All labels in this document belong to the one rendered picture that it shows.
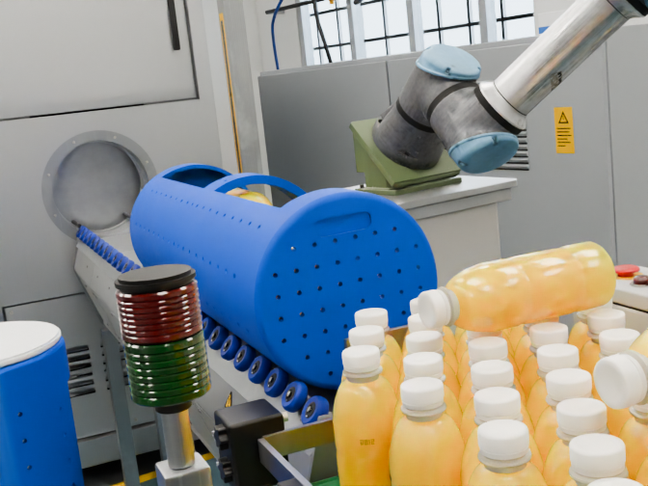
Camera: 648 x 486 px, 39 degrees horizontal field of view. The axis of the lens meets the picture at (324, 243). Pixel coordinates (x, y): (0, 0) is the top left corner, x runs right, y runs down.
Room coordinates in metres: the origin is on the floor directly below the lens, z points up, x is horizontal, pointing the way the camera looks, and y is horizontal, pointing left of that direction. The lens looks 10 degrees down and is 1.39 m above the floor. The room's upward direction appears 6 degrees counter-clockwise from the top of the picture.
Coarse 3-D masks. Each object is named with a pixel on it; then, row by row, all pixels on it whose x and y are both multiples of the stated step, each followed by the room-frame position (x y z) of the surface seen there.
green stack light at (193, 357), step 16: (192, 336) 0.69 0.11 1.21; (128, 352) 0.68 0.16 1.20; (144, 352) 0.67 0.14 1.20; (160, 352) 0.67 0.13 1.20; (176, 352) 0.67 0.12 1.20; (192, 352) 0.68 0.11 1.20; (128, 368) 0.69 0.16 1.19; (144, 368) 0.67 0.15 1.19; (160, 368) 0.67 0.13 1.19; (176, 368) 0.67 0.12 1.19; (192, 368) 0.68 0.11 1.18; (208, 368) 0.70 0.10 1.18; (144, 384) 0.67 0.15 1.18; (160, 384) 0.67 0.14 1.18; (176, 384) 0.67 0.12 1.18; (192, 384) 0.68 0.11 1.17; (208, 384) 0.70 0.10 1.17; (144, 400) 0.67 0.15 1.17; (160, 400) 0.67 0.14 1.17; (176, 400) 0.67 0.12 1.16
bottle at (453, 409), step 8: (448, 392) 0.85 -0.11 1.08; (400, 400) 0.86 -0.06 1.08; (448, 400) 0.84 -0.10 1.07; (456, 400) 0.85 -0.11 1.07; (448, 408) 0.84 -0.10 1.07; (456, 408) 0.85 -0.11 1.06; (400, 416) 0.85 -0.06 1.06; (456, 416) 0.84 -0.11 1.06; (392, 424) 0.86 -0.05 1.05; (392, 432) 0.86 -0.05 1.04
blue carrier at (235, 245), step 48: (144, 192) 1.99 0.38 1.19; (192, 192) 1.70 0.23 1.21; (288, 192) 1.68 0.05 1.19; (336, 192) 1.26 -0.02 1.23; (144, 240) 1.87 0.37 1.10; (192, 240) 1.53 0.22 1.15; (240, 240) 1.32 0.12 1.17; (288, 240) 1.23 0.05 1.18; (336, 240) 1.26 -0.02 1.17; (384, 240) 1.28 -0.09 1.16; (240, 288) 1.27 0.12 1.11; (288, 288) 1.22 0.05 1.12; (336, 288) 1.25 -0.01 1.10; (384, 288) 1.28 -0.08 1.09; (432, 288) 1.31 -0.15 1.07; (240, 336) 1.37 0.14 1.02; (288, 336) 1.22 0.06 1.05; (336, 336) 1.25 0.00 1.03; (336, 384) 1.24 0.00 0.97
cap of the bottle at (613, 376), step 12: (600, 360) 0.65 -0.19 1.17; (612, 360) 0.64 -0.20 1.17; (624, 360) 0.64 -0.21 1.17; (600, 372) 0.65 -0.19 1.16; (612, 372) 0.64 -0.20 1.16; (624, 372) 0.63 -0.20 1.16; (636, 372) 0.63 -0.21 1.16; (600, 384) 0.65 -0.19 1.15; (612, 384) 0.64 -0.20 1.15; (624, 384) 0.63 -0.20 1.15; (636, 384) 0.63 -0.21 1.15; (600, 396) 0.65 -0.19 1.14; (612, 396) 0.64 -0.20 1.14; (624, 396) 0.63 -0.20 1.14; (636, 396) 0.63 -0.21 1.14; (612, 408) 0.64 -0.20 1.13
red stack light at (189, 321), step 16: (176, 288) 0.68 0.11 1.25; (192, 288) 0.69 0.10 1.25; (128, 304) 0.68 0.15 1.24; (144, 304) 0.67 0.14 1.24; (160, 304) 0.67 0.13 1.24; (176, 304) 0.68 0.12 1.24; (192, 304) 0.69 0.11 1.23; (128, 320) 0.68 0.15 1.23; (144, 320) 0.67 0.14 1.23; (160, 320) 0.67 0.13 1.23; (176, 320) 0.68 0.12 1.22; (192, 320) 0.68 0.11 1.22; (128, 336) 0.68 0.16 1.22; (144, 336) 0.67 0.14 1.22; (160, 336) 0.67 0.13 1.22; (176, 336) 0.67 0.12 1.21
